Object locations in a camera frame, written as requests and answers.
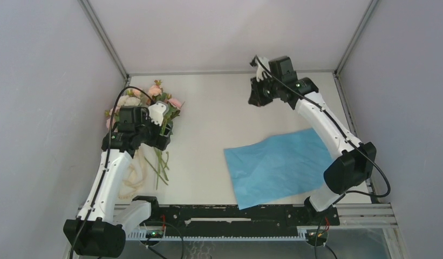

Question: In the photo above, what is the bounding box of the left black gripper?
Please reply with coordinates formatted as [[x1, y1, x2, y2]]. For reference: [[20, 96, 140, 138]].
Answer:
[[136, 111, 173, 151]]

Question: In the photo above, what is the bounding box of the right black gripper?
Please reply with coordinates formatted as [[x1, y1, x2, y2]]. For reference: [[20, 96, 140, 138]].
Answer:
[[248, 73, 282, 107]]

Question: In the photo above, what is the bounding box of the fake pink flower bouquet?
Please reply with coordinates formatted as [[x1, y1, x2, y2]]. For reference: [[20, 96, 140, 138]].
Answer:
[[101, 80, 181, 185]]

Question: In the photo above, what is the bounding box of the blue wrapping paper sheet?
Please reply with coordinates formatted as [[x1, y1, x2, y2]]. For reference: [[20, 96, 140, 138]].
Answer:
[[224, 128, 333, 209]]

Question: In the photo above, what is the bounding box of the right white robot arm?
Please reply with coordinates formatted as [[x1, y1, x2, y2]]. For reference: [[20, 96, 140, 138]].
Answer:
[[248, 56, 377, 224]]

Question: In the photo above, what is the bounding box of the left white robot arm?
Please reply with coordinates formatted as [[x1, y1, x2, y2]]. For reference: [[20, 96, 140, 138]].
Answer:
[[63, 101, 170, 258]]

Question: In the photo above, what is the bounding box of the left base circuit board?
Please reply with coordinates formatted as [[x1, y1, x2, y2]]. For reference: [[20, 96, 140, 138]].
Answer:
[[145, 230, 164, 240]]

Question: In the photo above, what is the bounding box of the base circuit board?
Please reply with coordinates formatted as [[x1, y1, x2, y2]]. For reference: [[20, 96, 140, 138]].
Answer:
[[305, 231, 328, 239], [145, 230, 164, 240]]

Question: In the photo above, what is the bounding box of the right base circuit board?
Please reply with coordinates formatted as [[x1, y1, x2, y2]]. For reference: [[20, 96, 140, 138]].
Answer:
[[305, 231, 328, 239]]

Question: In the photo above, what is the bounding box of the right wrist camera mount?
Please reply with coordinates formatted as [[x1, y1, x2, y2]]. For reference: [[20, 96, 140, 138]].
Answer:
[[250, 56, 271, 82]]

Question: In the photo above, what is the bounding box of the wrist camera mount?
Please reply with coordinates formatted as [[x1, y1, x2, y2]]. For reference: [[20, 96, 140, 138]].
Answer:
[[148, 101, 169, 126], [250, 56, 271, 82]]

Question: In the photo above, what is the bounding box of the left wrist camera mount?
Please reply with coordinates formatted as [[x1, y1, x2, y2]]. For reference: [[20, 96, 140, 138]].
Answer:
[[148, 101, 169, 126]]

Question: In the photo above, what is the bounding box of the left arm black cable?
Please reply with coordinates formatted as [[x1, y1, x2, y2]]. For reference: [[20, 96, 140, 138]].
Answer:
[[69, 86, 155, 259]]

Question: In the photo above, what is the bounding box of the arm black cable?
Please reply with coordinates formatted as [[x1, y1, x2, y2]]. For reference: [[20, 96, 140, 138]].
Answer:
[[255, 55, 391, 199], [69, 86, 155, 259]]

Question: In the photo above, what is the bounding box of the cream braided rope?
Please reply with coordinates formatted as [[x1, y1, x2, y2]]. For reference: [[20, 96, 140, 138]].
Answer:
[[118, 149, 149, 200]]

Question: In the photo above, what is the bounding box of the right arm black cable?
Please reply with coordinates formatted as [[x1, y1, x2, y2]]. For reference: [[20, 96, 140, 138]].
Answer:
[[255, 55, 391, 199]]

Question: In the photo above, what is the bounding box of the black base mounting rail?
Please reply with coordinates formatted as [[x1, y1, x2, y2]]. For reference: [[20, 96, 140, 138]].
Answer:
[[136, 196, 340, 237]]

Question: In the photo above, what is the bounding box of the white slotted cable duct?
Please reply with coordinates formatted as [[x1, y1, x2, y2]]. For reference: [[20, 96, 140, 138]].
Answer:
[[126, 229, 308, 242]]

